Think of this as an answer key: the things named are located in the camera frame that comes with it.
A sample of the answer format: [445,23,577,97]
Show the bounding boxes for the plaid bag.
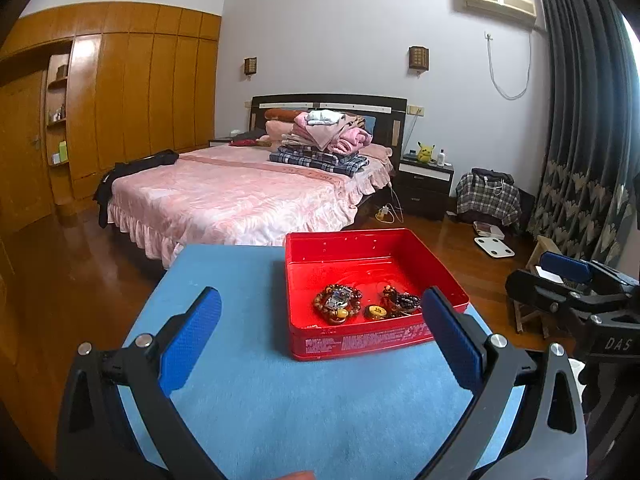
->
[455,168,522,226]

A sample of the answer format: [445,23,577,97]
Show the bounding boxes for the white bathroom scale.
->
[473,235,515,260]

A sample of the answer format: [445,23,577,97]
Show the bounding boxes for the blue table cover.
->
[120,244,586,480]

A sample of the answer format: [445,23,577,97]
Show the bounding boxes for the white wall cable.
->
[483,31,532,100]

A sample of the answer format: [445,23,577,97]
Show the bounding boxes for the folded plaid blanket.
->
[269,145,370,177]

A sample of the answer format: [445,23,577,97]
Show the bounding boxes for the stacked brown and pink pillows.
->
[263,107,301,144]

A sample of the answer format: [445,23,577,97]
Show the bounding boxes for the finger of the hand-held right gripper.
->
[540,251,640,294]
[505,269,634,322]

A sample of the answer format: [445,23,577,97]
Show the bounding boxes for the flat pink pillow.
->
[362,142,394,164]

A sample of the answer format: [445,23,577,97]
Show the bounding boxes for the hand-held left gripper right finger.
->
[415,286,589,480]

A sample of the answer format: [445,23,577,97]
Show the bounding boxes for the bed with pink bedspread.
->
[95,94,409,269]

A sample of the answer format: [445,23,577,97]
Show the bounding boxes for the flat box on floor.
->
[472,220,505,239]

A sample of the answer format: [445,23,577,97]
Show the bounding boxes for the beige air conditioner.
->
[459,0,537,29]

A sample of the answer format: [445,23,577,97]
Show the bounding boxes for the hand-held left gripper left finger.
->
[56,286,229,480]

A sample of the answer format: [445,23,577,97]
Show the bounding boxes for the dark patterned curtain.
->
[525,0,640,282]

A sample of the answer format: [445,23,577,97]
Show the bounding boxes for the wooden wardrobe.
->
[0,1,222,234]

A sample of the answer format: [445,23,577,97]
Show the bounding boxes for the black garment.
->
[92,149,180,229]

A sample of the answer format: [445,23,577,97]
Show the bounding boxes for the dark beaded bracelet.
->
[379,285,424,318]

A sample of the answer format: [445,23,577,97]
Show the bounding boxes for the dark nightstand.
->
[397,155,455,221]

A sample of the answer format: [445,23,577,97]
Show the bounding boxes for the red tin box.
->
[284,228,471,362]

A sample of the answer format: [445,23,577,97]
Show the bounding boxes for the pile of pink clothes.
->
[282,109,374,156]

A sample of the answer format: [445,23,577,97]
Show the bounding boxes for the brown and amber beaded bracelet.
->
[313,284,363,324]

